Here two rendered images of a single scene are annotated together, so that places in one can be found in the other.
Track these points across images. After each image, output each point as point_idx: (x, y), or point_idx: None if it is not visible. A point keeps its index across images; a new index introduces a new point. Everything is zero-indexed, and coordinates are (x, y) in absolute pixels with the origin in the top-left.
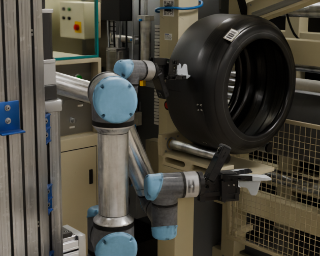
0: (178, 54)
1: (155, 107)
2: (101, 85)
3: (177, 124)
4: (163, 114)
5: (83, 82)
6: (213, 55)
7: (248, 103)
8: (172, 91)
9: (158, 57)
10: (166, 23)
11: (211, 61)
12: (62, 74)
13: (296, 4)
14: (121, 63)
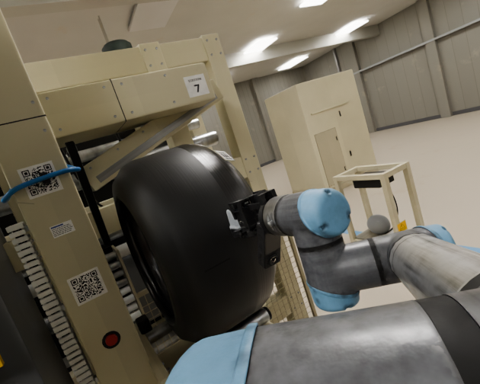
0: (184, 211)
1: (75, 369)
2: None
3: (219, 320)
4: (107, 361)
5: (456, 244)
6: (241, 182)
7: (156, 273)
8: (212, 270)
9: (240, 200)
10: (47, 208)
11: (246, 190)
12: (479, 254)
13: (155, 145)
14: (335, 194)
